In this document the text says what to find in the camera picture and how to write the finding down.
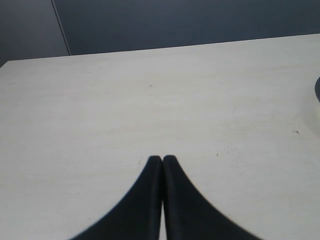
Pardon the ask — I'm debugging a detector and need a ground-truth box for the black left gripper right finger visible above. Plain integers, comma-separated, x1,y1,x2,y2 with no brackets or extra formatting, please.
162,155,253,240

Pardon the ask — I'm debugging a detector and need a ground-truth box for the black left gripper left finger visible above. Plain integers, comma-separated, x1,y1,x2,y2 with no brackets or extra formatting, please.
73,155,163,240

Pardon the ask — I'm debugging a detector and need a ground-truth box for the round steel bowl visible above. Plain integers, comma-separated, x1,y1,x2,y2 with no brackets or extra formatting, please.
314,77,320,102

